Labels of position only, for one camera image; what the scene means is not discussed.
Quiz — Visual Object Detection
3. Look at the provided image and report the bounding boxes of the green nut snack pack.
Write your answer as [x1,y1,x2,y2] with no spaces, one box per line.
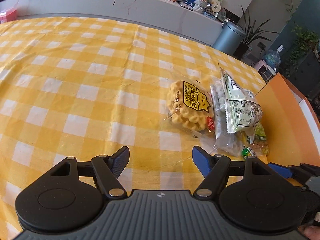
[241,122,270,157]

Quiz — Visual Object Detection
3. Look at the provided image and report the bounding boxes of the clear bag of round candies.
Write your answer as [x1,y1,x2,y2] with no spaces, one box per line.
[210,77,243,157]

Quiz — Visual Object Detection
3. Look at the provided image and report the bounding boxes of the white green printed snack bag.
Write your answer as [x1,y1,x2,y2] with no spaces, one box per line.
[220,68,263,133]

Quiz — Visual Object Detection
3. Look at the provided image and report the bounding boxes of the yellow waffle cookie bag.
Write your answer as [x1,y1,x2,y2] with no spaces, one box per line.
[167,80,215,135]

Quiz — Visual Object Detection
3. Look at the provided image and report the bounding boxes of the person's right hand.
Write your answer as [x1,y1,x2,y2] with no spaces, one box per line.
[299,226,320,240]

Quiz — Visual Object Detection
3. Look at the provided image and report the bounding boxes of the small green candy pack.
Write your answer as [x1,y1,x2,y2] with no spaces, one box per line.
[241,147,258,159]

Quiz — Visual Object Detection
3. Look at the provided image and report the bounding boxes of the orange cardboard box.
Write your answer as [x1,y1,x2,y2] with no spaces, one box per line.
[256,74,319,166]

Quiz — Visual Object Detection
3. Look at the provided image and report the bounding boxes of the dark grey cabinet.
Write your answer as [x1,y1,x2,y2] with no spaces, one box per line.
[288,51,320,100]

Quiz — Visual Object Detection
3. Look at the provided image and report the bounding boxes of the pink space heater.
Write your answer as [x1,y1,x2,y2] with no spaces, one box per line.
[254,60,276,83]

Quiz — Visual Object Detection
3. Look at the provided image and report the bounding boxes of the yellow checkered tablecloth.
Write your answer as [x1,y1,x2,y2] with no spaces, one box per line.
[1,17,265,239]

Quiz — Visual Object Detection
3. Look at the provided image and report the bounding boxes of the blue water jug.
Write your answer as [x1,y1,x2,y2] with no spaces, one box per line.
[263,45,284,72]

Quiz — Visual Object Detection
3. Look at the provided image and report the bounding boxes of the trailing green ivy plant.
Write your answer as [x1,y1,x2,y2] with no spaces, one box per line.
[284,24,319,77]

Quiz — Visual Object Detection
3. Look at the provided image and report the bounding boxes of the tall leafy potted plant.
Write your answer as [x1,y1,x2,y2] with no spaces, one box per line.
[233,7,278,60]

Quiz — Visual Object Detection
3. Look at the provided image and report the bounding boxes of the blue grey trash bin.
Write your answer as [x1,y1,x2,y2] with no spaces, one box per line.
[212,21,246,56]

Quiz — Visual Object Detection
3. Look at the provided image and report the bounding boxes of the round paper fan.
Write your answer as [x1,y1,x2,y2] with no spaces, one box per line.
[210,0,223,13]

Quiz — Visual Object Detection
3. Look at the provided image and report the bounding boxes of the pink tissue box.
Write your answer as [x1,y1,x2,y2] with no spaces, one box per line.
[0,8,17,24]

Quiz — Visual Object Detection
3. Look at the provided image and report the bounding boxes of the white marble tv console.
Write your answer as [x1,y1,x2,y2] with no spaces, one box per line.
[1,0,222,46]

